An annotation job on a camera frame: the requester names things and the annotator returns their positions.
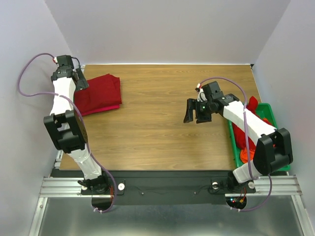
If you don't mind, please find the dark red t-shirt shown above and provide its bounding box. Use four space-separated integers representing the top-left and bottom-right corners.
74 74 122 114

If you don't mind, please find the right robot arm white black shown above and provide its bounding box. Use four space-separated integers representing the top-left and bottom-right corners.
183 81 293 192

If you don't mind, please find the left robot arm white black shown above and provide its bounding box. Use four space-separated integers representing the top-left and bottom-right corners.
43 55 110 194

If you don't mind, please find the folded pink t-shirt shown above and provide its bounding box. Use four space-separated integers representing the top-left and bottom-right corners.
82 105 120 116

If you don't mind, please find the green plastic bin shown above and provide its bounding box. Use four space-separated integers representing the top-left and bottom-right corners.
227 103 278 168

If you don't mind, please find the orange t-shirt in bin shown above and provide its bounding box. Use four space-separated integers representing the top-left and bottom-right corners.
239 118 276 164

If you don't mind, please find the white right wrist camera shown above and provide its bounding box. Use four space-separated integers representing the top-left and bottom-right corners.
195 84 207 102

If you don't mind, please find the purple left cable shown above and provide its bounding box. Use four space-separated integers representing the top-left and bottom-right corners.
18 52 118 214

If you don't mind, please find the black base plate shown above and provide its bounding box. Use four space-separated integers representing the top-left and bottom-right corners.
78 171 255 206

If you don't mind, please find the aluminium frame rail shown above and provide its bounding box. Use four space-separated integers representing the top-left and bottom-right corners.
40 176 302 198

